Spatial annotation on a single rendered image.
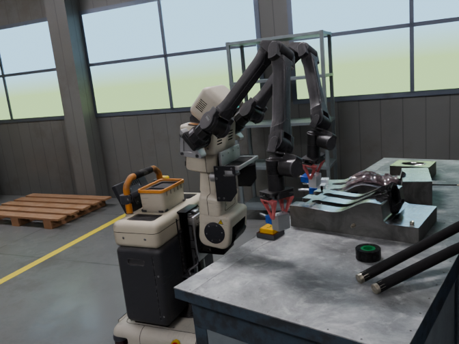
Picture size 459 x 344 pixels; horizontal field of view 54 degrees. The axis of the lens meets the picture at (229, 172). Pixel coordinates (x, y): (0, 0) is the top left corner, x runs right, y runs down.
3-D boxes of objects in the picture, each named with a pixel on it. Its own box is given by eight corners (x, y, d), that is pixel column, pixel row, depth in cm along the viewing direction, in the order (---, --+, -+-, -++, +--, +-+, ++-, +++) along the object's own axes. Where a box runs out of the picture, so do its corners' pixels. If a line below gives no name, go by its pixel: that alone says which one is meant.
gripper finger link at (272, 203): (290, 218, 150) (288, 191, 148) (274, 223, 146) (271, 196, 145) (277, 213, 156) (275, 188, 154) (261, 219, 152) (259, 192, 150)
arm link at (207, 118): (281, 43, 175) (264, 29, 168) (298, 56, 165) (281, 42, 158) (214, 132, 187) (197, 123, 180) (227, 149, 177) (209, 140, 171)
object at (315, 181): (289, 182, 199) (289, 170, 197) (294, 177, 202) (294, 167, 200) (315, 188, 191) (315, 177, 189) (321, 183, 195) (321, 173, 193)
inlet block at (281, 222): (255, 222, 160) (254, 208, 159) (266, 219, 162) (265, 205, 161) (279, 231, 149) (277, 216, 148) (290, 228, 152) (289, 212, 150)
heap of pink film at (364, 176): (340, 190, 206) (339, 174, 204) (344, 181, 222) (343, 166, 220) (400, 190, 197) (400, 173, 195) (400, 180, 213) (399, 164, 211)
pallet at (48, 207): (115, 204, 552) (114, 194, 549) (62, 230, 470) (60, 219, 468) (33, 201, 607) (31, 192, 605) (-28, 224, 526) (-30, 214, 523)
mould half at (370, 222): (290, 226, 183) (288, 194, 180) (318, 207, 203) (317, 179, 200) (419, 244, 153) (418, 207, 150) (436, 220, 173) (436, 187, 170)
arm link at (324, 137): (326, 121, 190) (314, 113, 184) (347, 127, 181) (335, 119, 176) (313, 146, 190) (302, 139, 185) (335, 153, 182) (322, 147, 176)
